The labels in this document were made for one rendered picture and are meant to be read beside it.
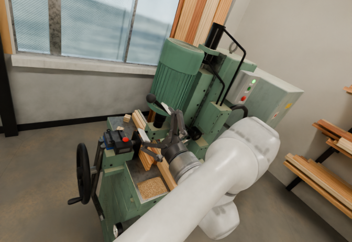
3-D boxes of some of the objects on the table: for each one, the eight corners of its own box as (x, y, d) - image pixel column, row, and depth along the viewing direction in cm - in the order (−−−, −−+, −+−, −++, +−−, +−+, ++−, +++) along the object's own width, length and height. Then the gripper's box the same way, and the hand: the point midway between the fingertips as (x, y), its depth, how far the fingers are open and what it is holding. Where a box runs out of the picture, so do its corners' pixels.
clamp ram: (120, 144, 92) (122, 132, 87) (132, 142, 96) (135, 130, 92) (124, 156, 86) (128, 144, 82) (138, 153, 90) (142, 142, 86)
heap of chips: (136, 183, 76) (138, 179, 75) (160, 176, 84) (161, 172, 82) (143, 200, 71) (144, 197, 69) (167, 191, 78) (169, 187, 77)
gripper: (160, 187, 55) (138, 141, 69) (213, 134, 52) (178, 97, 66) (145, 186, 49) (123, 136, 63) (204, 127, 46) (167, 88, 60)
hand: (153, 118), depth 64 cm, fingers open, 13 cm apart
